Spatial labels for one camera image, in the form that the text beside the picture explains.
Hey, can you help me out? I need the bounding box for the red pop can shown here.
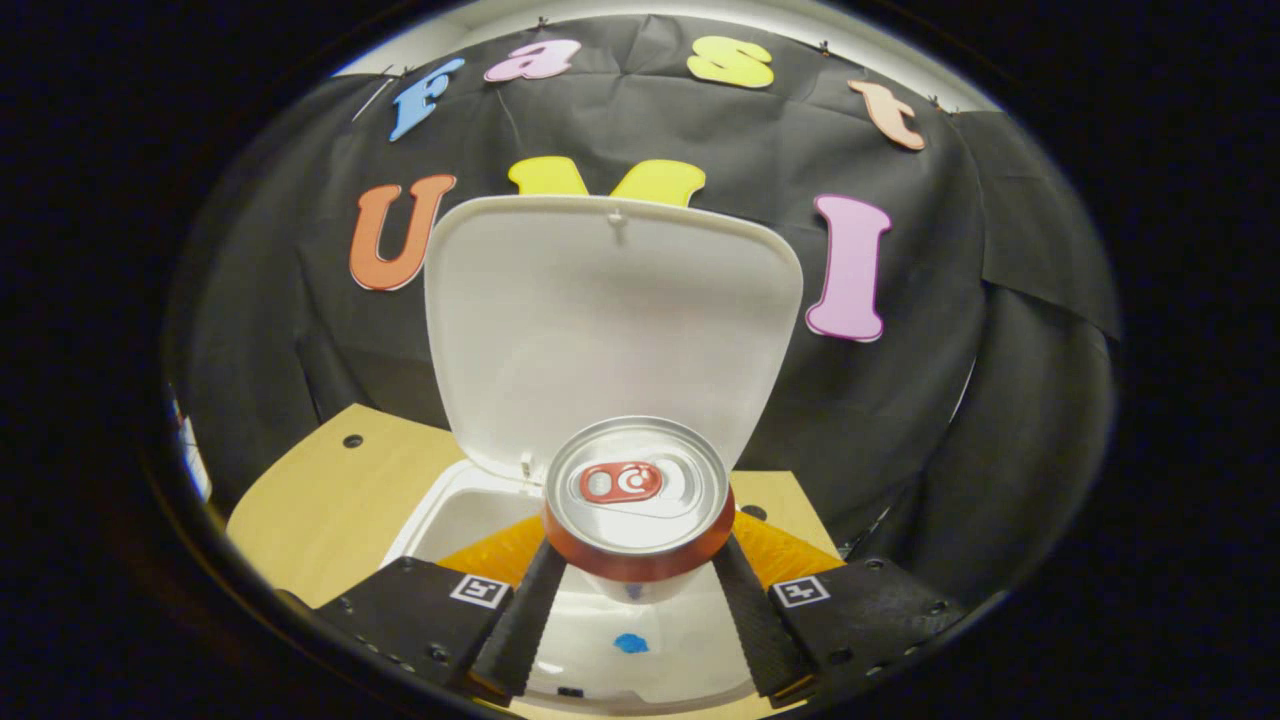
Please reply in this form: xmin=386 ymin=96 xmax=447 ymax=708
xmin=542 ymin=415 xmax=736 ymax=584

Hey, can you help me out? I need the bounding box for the wooden desktop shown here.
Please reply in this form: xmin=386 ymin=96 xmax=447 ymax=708
xmin=225 ymin=403 xmax=846 ymax=720

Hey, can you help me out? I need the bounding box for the white desktop garbage bin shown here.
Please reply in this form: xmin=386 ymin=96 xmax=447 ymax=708
xmin=380 ymin=193 xmax=806 ymax=706

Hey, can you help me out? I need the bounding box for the computer monitor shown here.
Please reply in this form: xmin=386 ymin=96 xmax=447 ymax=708
xmin=175 ymin=400 xmax=213 ymax=501

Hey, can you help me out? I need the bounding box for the black backdrop cloth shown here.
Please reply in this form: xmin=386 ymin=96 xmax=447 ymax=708
xmin=165 ymin=12 xmax=1121 ymax=601

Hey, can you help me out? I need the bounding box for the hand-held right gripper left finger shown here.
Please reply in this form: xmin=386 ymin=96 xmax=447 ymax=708
xmin=315 ymin=515 xmax=569 ymax=701

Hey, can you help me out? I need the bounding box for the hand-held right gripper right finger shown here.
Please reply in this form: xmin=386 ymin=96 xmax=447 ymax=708
xmin=712 ymin=510 xmax=966 ymax=701

